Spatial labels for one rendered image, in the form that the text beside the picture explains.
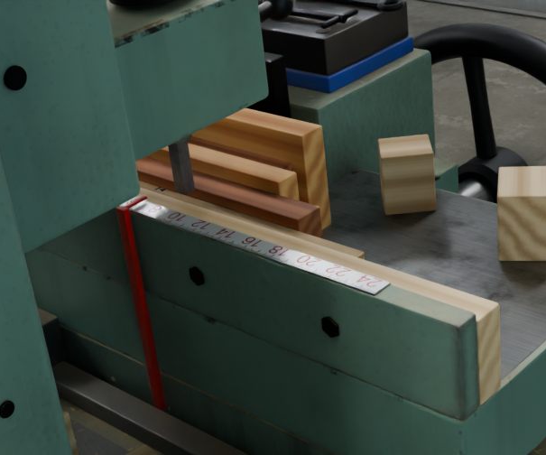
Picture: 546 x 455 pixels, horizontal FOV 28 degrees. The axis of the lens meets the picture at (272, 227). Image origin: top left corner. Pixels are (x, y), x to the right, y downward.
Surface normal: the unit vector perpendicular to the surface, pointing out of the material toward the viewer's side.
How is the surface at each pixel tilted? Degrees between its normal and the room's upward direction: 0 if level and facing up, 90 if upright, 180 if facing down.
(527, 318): 0
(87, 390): 0
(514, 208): 90
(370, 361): 90
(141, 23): 0
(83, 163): 90
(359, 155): 90
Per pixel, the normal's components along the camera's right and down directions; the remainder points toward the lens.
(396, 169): -0.01, 0.46
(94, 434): -0.11, -0.88
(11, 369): 0.73, 0.23
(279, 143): -0.67, 0.40
